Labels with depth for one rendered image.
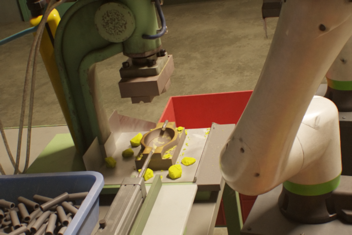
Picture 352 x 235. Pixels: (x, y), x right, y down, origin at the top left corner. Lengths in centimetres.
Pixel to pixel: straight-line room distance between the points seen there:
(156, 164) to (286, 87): 53
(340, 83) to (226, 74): 302
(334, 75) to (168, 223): 75
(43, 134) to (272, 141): 98
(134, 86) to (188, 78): 345
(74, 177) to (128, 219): 26
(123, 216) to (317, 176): 41
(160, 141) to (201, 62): 360
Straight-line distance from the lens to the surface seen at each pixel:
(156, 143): 154
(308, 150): 122
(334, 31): 92
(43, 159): 164
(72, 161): 159
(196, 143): 154
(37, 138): 189
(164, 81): 141
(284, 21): 95
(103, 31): 137
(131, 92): 138
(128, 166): 150
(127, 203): 122
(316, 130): 124
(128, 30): 135
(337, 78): 179
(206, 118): 250
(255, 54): 513
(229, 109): 247
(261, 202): 142
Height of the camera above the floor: 169
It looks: 24 degrees down
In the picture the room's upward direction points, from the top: 10 degrees counter-clockwise
